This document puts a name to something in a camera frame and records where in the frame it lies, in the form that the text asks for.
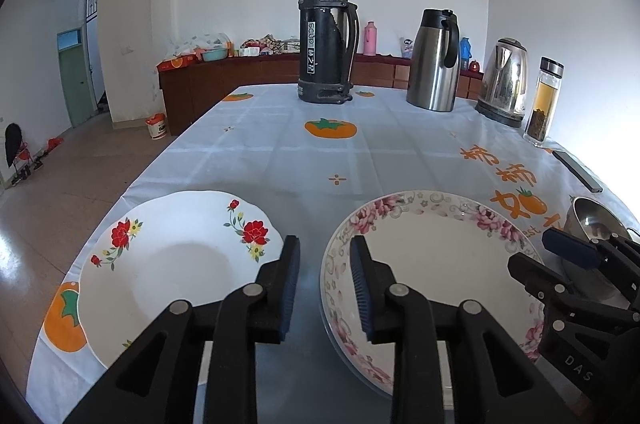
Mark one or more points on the white plate with pink flowers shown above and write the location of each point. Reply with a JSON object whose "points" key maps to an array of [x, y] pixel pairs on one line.
{"points": [[440, 264]]}

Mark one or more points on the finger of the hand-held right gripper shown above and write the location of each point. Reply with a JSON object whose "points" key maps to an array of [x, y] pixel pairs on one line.
{"points": [[532, 271], [570, 249]]}

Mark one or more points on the stainless steel bowl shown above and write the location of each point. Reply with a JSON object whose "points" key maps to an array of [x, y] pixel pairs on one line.
{"points": [[590, 216]]}

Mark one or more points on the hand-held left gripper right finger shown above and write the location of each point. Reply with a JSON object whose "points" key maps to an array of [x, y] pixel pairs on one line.
{"points": [[360, 291]]}

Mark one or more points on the orange cardboard box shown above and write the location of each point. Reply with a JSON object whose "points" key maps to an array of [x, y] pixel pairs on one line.
{"points": [[176, 63]]}

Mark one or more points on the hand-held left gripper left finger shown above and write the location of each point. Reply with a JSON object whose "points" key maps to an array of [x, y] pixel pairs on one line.
{"points": [[290, 289]]}

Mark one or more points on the black chair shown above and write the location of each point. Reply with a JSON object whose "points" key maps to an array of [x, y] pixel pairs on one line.
{"points": [[12, 144]]}

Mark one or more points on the white plate with red flowers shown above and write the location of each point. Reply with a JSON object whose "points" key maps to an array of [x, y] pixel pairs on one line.
{"points": [[165, 264]]}

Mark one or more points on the red things on floor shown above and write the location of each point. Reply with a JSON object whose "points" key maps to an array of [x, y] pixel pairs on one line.
{"points": [[54, 144]]}

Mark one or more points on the pile of colourful cloth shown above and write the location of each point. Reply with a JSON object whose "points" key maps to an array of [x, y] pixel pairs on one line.
{"points": [[270, 44]]}

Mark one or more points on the pink thermos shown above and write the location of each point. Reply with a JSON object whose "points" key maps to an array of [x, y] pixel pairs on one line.
{"points": [[369, 40]]}

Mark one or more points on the black smartphone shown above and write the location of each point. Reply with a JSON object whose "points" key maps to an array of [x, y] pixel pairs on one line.
{"points": [[577, 171]]}

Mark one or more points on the white plastic bucket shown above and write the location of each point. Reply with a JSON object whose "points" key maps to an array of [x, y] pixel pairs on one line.
{"points": [[156, 127]]}

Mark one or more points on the small red jar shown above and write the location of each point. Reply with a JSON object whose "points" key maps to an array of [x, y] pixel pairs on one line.
{"points": [[474, 66]]}

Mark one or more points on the green door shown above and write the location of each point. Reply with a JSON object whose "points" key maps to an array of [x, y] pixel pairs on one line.
{"points": [[75, 79]]}

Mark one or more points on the glass tea bottle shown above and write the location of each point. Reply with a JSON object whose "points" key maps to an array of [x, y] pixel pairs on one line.
{"points": [[543, 104]]}

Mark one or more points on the teal plastic basin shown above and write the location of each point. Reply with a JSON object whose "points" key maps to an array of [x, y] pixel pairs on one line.
{"points": [[215, 54]]}

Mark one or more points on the black travel thermos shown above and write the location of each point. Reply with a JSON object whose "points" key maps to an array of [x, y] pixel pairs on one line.
{"points": [[320, 49]]}

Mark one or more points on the white plastic packet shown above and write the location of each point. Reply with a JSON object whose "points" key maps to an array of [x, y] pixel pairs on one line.
{"points": [[407, 48]]}

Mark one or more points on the clear plastic bag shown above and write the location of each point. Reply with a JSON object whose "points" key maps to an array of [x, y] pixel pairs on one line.
{"points": [[200, 40]]}

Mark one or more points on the brown wooden cabinet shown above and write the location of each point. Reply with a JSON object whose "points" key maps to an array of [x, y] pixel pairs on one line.
{"points": [[210, 89]]}

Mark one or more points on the stainless steel electric kettle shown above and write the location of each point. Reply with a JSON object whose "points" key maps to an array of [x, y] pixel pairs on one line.
{"points": [[504, 79]]}

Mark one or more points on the blue thermos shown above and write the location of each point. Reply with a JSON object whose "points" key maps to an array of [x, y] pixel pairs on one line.
{"points": [[465, 54]]}

